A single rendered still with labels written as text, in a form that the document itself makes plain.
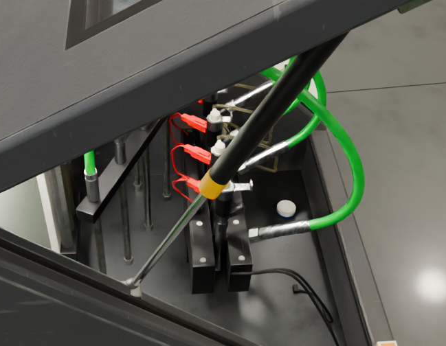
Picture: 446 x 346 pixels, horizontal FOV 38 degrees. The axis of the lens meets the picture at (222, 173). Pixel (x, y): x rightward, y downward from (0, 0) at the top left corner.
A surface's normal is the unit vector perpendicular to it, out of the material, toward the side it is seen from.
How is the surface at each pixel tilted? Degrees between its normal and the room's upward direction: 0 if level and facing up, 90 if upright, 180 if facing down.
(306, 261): 0
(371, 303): 0
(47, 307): 90
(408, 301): 0
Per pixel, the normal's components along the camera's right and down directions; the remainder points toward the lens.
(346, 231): 0.06, -0.70
